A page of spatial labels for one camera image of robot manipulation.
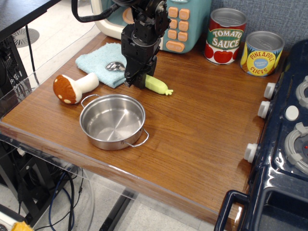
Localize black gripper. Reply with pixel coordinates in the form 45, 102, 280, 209
121, 24, 161, 90

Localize teal toy microwave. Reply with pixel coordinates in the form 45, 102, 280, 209
95, 0, 212, 53

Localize blue floor cable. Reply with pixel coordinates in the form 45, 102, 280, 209
48, 172, 75, 231

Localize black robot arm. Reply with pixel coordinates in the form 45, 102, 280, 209
71, 0, 170, 89

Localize tomato sauce can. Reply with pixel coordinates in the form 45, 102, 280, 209
204, 8, 247, 64

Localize plush brown mushroom toy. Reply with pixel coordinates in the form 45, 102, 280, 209
53, 73, 99, 104

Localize dark blue toy stove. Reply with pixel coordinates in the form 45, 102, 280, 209
215, 40, 308, 231

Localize pineapple slices can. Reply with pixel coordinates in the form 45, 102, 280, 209
240, 31, 285, 77

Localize stainless steel pot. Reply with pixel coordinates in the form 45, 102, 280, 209
79, 94, 149, 151

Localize folded light blue towel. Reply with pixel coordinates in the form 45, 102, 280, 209
76, 43, 127, 88

